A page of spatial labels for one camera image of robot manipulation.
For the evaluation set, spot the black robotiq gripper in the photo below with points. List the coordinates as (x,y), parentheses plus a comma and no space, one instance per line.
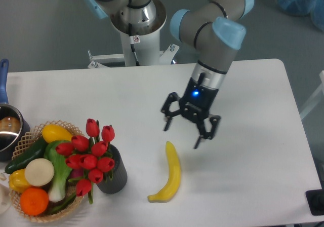
(198,103)

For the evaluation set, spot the red tulip bouquet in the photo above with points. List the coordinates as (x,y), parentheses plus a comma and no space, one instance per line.
(92,155)

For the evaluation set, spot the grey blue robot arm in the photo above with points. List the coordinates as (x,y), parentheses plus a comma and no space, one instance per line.
(213,30)

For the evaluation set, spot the dark grey ribbed vase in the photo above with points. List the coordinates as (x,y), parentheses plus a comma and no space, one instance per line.
(115,181)

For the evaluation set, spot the yellow banana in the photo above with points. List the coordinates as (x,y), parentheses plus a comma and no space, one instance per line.
(168,191)

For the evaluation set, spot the purple red radish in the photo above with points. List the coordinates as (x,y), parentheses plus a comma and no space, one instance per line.
(76,173)

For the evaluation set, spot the yellow squash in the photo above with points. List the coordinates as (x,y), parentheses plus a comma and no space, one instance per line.
(53,133)

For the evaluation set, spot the blue plastic bag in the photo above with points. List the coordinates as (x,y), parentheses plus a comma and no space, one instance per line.
(313,8)

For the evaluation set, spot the black device at edge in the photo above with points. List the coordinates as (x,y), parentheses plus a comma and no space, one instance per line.
(315,201)

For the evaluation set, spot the dark green bean pod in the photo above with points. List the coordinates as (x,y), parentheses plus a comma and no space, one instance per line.
(57,207)

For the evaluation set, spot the green bok choy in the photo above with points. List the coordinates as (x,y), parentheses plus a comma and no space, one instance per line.
(57,188)

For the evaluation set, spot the green cucumber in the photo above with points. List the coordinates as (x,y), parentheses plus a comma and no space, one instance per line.
(35,151)

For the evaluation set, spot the woven wicker basket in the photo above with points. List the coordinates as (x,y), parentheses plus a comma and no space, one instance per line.
(25,142)

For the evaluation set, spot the white round radish slice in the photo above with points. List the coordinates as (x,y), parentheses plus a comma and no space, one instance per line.
(39,172)

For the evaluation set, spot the orange fruit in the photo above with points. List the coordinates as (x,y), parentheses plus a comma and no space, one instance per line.
(34,201)

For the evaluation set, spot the yellow bell pepper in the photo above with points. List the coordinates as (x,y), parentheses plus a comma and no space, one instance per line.
(18,182)

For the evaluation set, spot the white garlic piece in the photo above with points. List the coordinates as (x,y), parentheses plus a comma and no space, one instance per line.
(2,177)

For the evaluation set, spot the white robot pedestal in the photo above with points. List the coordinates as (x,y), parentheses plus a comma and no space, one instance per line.
(139,31)

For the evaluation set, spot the white frame at right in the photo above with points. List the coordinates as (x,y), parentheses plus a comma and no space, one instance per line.
(314,99)

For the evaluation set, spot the blue handled saucepan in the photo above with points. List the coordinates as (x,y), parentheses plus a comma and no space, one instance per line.
(13,124)

